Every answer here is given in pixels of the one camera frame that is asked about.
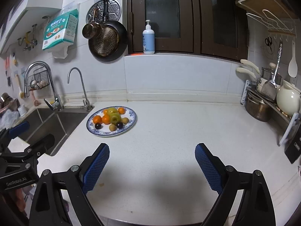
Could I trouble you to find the orange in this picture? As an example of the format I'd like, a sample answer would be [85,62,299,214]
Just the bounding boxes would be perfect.
[92,115,102,124]

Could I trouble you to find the white upper cabinet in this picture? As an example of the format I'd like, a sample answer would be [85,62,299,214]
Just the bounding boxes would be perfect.
[1,0,63,53]

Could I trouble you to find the black frying pan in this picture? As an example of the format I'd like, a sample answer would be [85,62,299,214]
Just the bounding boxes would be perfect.
[88,0,128,62]

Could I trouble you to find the white wire rack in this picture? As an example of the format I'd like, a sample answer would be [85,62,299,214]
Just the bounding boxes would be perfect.
[246,9,295,34]

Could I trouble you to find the metal spatula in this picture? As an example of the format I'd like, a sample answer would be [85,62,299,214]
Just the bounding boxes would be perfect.
[261,40,283,101]

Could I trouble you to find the stainless steel pot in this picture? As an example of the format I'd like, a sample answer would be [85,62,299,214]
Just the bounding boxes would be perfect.
[245,92,272,122]

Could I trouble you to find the stainless steel sink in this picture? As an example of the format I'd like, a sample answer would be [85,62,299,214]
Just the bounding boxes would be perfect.
[8,108,89,156]

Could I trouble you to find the white handled pot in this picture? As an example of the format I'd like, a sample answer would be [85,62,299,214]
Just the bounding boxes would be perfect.
[236,67,257,81]
[240,59,261,75]

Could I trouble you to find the dark plum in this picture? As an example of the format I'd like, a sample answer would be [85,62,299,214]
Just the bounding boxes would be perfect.
[116,121,123,129]
[94,122,102,130]

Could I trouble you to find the small brownish-green round fruit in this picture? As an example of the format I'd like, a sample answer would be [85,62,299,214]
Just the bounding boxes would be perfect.
[122,117,129,124]

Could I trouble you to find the teal paper towel box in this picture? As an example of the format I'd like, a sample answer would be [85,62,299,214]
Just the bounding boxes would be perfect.
[42,9,79,52]

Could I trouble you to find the white rice paddle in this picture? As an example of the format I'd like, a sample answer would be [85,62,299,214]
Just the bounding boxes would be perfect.
[288,40,298,78]

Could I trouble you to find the left hand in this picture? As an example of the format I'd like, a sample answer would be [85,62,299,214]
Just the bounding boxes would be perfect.
[10,189,26,213]

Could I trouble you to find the blue white patterned plate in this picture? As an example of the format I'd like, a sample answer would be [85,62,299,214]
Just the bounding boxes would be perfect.
[86,106,137,137]

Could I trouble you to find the black scissors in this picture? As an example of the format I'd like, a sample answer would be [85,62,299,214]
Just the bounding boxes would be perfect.
[265,36,272,52]

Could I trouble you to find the black cleaver knife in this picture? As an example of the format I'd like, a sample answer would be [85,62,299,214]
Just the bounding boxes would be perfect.
[285,127,301,164]

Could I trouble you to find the blue soap pump bottle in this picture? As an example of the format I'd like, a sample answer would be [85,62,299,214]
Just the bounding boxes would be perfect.
[142,20,155,55]

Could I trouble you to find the white handled pot upper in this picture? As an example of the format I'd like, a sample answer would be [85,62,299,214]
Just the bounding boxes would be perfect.
[240,59,261,75]

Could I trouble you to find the wooden cutting board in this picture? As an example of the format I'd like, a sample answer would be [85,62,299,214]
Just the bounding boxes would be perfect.
[236,0,297,37]

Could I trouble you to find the small green-brown fruit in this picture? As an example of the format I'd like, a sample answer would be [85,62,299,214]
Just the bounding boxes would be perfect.
[109,124,117,132]

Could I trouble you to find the round metal steamer rack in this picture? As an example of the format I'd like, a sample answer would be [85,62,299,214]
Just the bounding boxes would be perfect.
[86,0,121,23]

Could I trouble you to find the large chrome kitchen faucet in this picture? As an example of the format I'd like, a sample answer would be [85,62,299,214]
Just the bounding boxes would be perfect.
[24,61,64,111]

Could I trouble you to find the wire sponge basket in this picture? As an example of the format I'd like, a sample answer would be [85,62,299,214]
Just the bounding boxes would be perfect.
[26,66,49,91]

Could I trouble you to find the dark wooden window frame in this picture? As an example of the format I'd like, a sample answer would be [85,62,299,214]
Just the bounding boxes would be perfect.
[124,0,249,61]

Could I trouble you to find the copper perforated strainer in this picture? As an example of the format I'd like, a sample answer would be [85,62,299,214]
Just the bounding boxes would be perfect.
[82,21,118,57]

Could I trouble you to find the white dish rack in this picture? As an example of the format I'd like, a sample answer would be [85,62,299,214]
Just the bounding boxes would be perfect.
[241,80,300,146]

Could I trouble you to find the large green apple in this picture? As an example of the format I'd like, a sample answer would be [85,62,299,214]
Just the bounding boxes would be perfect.
[107,107,119,115]

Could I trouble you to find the curved steel drinking faucet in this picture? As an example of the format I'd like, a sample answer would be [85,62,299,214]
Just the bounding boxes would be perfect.
[67,67,94,112]

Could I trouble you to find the white handled pot lower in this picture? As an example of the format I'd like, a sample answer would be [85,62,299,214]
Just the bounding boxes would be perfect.
[236,67,257,81]

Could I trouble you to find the white ceramic kettle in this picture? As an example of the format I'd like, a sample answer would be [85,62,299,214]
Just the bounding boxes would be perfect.
[277,80,300,116]

